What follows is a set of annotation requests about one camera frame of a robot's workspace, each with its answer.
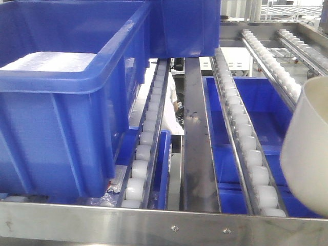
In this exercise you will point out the white round plastic bin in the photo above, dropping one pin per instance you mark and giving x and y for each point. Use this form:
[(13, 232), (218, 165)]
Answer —
[(303, 156)]

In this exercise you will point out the steel front shelf beam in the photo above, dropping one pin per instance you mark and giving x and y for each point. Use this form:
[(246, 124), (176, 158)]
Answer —
[(54, 224)]

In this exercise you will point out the person in white coat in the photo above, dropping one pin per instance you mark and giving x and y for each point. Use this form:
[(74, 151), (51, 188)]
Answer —
[(169, 121)]

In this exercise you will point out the white roller track left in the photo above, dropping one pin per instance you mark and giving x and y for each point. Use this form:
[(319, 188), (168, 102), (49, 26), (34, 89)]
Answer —
[(137, 184)]

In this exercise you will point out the white roller track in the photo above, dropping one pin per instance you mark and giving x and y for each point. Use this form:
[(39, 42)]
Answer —
[(312, 58), (137, 184), (283, 83), (261, 193)]

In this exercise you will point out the blue crate rear centre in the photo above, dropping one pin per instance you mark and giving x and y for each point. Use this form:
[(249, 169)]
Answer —
[(184, 28)]

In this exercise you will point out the large blue crate front left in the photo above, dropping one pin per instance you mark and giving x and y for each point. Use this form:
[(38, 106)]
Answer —
[(61, 131)]

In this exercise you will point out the blue crate below right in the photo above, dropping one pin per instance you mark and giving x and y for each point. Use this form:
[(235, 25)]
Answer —
[(270, 118)]

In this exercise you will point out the white roller track centre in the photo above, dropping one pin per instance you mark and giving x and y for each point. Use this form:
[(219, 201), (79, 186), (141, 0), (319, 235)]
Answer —
[(261, 193)]

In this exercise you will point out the white roller track far right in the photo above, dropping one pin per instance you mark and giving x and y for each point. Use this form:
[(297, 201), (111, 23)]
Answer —
[(312, 58)]

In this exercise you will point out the steel centre rail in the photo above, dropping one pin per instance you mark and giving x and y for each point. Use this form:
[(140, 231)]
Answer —
[(200, 191)]

